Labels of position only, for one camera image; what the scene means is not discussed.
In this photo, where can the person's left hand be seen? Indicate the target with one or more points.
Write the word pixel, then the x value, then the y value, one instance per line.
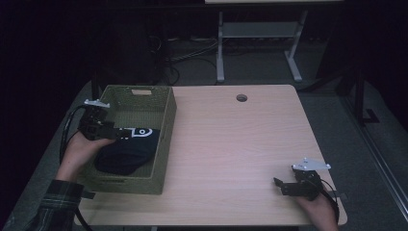
pixel 78 154

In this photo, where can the white metal frame desk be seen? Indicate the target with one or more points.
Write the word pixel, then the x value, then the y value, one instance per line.
pixel 258 30

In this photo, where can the navy fleece hat white print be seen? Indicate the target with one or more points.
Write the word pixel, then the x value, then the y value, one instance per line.
pixel 128 154

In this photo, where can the dark metal stand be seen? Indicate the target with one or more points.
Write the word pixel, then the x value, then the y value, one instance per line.
pixel 361 96

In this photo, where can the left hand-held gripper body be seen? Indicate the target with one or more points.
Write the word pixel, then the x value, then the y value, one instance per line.
pixel 94 123

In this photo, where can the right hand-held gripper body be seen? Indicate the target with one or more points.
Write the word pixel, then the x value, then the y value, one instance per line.
pixel 304 184

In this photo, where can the green woven basket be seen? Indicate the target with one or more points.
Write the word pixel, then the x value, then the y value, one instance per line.
pixel 150 106

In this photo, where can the person's right hand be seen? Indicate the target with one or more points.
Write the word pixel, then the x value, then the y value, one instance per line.
pixel 319 211

